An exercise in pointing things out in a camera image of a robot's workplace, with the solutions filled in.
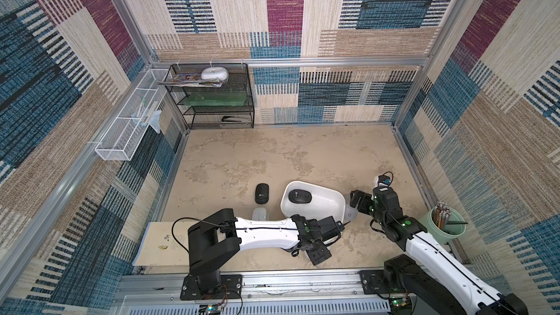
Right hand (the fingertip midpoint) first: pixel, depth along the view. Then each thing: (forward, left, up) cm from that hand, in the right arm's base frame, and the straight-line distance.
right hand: (361, 193), depth 85 cm
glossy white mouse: (-5, +39, -6) cm, 40 cm away
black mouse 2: (+2, +23, -7) cm, 24 cm away
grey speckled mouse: (-5, +4, -7) cm, 9 cm away
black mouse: (+4, +39, -7) cm, 40 cm away
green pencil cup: (-14, -23, +4) cm, 27 cm away
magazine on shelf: (+40, +67, +25) cm, 82 cm away
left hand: (-17, +17, -7) cm, 25 cm away
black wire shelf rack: (+48, +74, -3) cm, 88 cm away
